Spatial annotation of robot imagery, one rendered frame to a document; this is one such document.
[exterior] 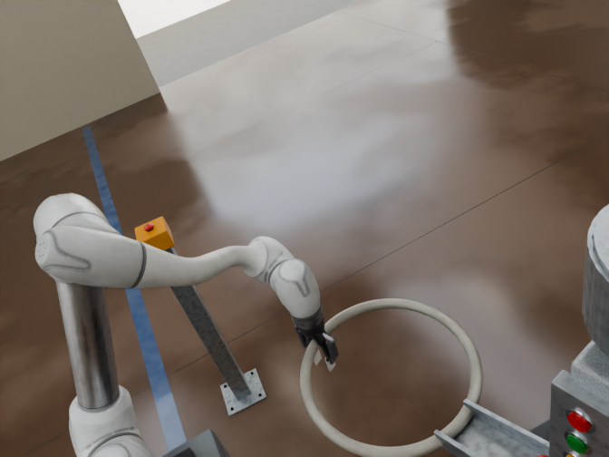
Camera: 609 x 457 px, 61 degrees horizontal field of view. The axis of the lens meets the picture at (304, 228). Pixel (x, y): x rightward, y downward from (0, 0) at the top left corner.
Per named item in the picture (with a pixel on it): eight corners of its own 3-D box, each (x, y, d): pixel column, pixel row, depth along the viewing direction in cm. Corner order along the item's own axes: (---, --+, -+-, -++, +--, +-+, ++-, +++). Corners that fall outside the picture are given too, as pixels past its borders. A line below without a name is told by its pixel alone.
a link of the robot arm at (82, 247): (151, 246, 103) (130, 221, 113) (56, 228, 91) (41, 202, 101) (130, 305, 105) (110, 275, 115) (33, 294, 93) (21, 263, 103)
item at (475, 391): (522, 368, 136) (523, 361, 134) (391, 508, 118) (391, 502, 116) (385, 277, 168) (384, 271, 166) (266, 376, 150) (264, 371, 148)
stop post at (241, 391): (256, 369, 273) (169, 205, 209) (266, 398, 257) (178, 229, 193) (220, 386, 270) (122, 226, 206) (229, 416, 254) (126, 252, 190)
